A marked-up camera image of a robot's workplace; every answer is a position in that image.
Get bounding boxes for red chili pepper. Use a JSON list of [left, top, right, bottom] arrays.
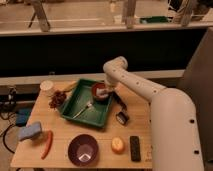
[[41, 130, 53, 159]]

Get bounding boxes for black cable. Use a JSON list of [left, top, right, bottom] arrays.
[[1, 113, 18, 155]]

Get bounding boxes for orange fruit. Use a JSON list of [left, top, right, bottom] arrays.
[[111, 137, 125, 154]]

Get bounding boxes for white cup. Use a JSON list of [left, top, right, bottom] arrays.
[[40, 80, 54, 96]]

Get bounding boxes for red bowl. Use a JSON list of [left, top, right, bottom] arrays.
[[91, 83, 109, 101]]

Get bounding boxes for purple bowl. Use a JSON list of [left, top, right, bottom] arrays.
[[68, 134, 99, 166]]

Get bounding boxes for black remote control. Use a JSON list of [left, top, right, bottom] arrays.
[[130, 136, 141, 162]]

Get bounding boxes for dark red grapes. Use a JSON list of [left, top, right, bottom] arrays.
[[49, 91, 67, 108]]

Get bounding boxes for grey towel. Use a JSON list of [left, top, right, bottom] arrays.
[[96, 88, 109, 99]]

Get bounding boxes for black handled brush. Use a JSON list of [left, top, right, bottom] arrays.
[[113, 92, 129, 125]]

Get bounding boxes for blue sponge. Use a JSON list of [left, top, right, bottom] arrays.
[[18, 122, 42, 141]]

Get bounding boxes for blue box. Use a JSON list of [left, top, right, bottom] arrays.
[[16, 108, 32, 126]]

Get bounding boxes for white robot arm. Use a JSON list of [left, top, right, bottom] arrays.
[[103, 56, 204, 171]]

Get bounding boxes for green plastic tray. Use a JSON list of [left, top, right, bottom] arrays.
[[59, 79, 112, 128]]

